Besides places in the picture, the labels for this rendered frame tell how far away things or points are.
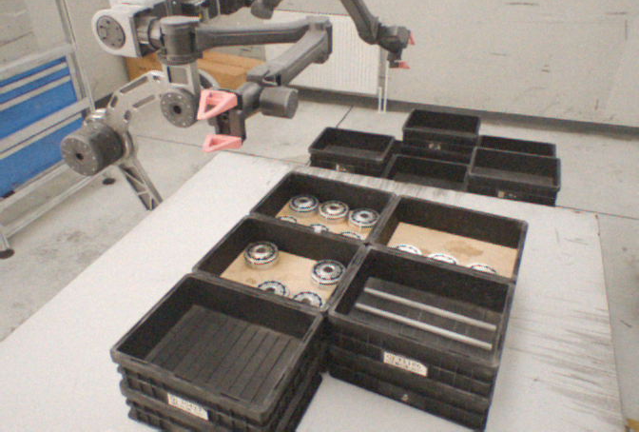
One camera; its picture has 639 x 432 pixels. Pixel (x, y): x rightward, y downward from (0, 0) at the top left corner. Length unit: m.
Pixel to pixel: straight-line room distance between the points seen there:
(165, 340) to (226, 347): 0.16
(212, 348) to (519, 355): 0.82
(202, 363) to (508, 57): 3.61
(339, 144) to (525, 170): 0.97
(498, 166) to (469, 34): 1.77
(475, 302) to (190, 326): 0.76
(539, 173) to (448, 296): 1.49
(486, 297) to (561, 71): 3.19
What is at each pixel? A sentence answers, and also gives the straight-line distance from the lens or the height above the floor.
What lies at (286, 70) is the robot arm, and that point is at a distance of 1.23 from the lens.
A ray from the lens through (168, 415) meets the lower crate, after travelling 1.39.
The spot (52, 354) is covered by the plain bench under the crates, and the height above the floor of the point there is 0.70.
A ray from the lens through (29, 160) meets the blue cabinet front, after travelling 3.46.
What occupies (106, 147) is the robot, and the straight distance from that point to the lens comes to 2.28.
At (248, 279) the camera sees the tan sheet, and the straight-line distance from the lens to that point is 1.60.
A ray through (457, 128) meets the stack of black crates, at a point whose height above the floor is 0.50.
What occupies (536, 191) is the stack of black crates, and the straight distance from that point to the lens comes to 2.68.
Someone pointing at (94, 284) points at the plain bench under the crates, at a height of 0.70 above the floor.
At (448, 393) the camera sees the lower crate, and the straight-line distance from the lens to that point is 1.38.
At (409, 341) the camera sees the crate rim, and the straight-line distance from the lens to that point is 1.30.
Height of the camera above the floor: 1.87
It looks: 31 degrees down
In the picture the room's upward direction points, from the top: 1 degrees counter-clockwise
